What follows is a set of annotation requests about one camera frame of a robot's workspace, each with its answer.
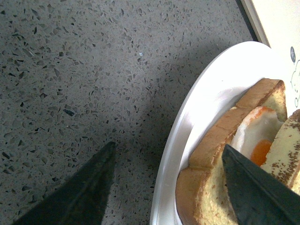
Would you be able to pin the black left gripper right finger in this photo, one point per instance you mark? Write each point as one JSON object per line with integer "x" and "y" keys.
{"x": 256, "y": 197}

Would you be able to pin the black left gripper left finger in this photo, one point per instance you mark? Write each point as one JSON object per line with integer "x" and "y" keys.
{"x": 82, "y": 200}

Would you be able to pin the bread slice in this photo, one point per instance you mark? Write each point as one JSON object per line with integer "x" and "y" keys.
{"x": 283, "y": 159}
{"x": 201, "y": 195}

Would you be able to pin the white round plate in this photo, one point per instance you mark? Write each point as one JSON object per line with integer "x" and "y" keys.
{"x": 221, "y": 84}

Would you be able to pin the fried egg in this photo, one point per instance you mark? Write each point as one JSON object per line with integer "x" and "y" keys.
{"x": 256, "y": 134}

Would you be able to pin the pink rabbit tray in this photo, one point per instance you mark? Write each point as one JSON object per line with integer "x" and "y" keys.
{"x": 277, "y": 24}

